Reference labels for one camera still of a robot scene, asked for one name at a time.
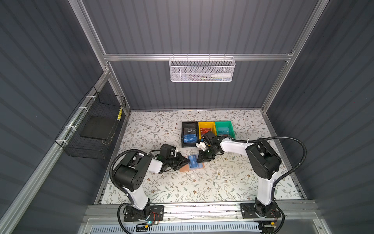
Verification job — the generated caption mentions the blue card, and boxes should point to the blue card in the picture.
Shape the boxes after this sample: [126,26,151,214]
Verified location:
[188,155,200,170]

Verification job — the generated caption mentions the tan leather card holder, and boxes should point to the tan leather card holder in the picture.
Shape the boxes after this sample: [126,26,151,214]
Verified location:
[179,155,205,172]

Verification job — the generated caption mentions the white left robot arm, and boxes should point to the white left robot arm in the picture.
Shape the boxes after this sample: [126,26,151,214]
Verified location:
[109,149,190,219]

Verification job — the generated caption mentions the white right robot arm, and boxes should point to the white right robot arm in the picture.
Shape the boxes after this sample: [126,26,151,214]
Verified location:
[197,131,282,218]

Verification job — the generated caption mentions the red card in yellow bin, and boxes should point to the red card in yellow bin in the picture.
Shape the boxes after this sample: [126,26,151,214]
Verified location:
[200,128,213,135]

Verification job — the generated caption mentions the blue cards in black bin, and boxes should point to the blue cards in black bin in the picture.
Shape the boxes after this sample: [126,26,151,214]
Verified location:
[183,134,197,144]

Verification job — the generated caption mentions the green plastic bin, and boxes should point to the green plastic bin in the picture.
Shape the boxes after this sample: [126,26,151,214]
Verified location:
[215,121,236,138]

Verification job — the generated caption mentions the yellow plastic bin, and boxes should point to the yellow plastic bin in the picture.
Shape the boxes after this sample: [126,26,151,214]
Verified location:
[198,121,217,139]

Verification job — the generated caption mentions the black plastic bin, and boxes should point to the black plastic bin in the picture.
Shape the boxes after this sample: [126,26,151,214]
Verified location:
[181,122,199,148]

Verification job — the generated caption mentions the yellow tag on basket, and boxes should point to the yellow tag on basket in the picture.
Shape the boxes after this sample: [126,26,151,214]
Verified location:
[117,107,123,121]

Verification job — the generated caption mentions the white marker in basket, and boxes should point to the white marker in basket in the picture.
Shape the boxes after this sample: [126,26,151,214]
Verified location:
[211,73,232,80]

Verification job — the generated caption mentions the black pad in basket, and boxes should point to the black pad in basket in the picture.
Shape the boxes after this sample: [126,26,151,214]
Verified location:
[80,116,118,140]

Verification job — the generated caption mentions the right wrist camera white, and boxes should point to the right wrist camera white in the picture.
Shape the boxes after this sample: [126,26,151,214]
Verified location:
[195,141,208,151]

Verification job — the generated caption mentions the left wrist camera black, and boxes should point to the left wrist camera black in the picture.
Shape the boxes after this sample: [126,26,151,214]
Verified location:
[160,144,176,159]

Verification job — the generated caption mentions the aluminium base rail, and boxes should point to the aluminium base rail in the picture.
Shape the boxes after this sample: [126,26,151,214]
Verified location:
[78,200,331,234]

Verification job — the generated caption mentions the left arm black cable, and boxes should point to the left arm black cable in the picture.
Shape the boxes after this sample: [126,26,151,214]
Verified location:
[109,148,164,234]

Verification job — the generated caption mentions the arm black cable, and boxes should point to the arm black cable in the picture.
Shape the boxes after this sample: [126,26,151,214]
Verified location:
[109,148,164,234]
[230,136,307,194]

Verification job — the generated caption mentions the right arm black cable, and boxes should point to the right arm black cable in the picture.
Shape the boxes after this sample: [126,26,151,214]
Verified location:
[230,136,307,194]

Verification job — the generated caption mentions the white wire wall basket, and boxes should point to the white wire wall basket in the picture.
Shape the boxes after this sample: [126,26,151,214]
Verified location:
[168,56,236,82]

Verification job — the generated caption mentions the black wire wall basket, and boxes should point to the black wire wall basket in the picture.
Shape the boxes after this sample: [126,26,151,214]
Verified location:
[55,89,126,160]

